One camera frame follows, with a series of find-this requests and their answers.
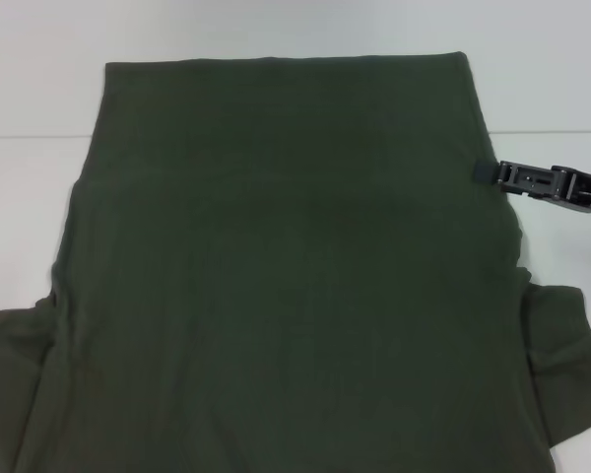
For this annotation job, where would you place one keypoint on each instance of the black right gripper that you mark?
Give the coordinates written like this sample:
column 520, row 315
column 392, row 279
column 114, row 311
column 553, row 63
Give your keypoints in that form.
column 588, row 194

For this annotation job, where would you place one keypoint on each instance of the dark green shirt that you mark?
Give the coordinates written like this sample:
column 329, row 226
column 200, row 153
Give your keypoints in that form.
column 295, row 256

